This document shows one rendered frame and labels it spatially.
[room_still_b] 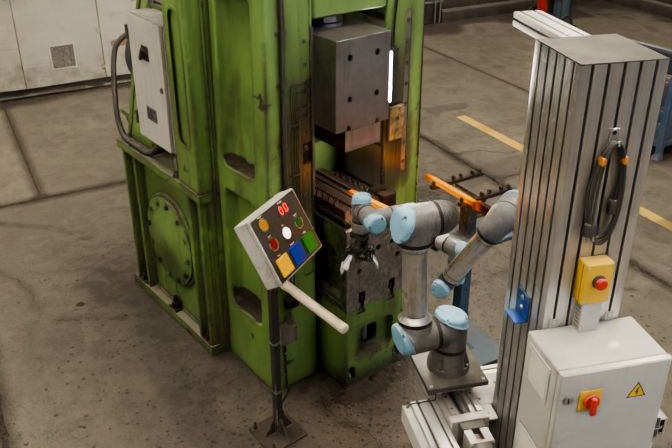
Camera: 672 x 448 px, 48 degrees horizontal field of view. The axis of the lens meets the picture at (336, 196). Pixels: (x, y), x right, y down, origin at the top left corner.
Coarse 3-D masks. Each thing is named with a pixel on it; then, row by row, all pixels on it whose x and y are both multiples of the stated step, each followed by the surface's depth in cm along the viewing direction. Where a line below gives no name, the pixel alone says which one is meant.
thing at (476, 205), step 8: (432, 176) 373; (440, 184) 366; (448, 184) 365; (448, 192) 362; (456, 192) 358; (464, 200) 353; (472, 200) 350; (480, 200) 349; (472, 208) 348; (480, 208) 346; (488, 208) 341
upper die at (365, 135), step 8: (320, 128) 340; (360, 128) 331; (368, 128) 334; (376, 128) 337; (320, 136) 342; (328, 136) 337; (336, 136) 332; (344, 136) 327; (352, 136) 330; (360, 136) 333; (368, 136) 336; (376, 136) 339; (336, 144) 334; (344, 144) 329; (352, 144) 331; (360, 144) 334; (368, 144) 338
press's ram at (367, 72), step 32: (320, 32) 318; (352, 32) 318; (384, 32) 320; (320, 64) 318; (352, 64) 315; (384, 64) 326; (320, 96) 324; (352, 96) 321; (384, 96) 333; (352, 128) 328
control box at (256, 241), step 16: (288, 192) 312; (272, 208) 301; (288, 208) 309; (240, 224) 292; (256, 224) 291; (272, 224) 298; (288, 224) 306; (304, 224) 314; (240, 240) 293; (256, 240) 289; (288, 240) 303; (256, 256) 293; (272, 256) 293; (272, 272) 292; (272, 288) 296
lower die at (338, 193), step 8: (320, 168) 382; (328, 176) 372; (336, 176) 374; (320, 184) 366; (328, 184) 365; (344, 184) 364; (320, 192) 361; (328, 192) 358; (336, 192) 358; (344, 192) 356; (368, 192) 358; (320, 200) 356; (344, 200) 351; (376, 200) 354; (336, 208) 348; (344, 208) 346; (344, 216) 344
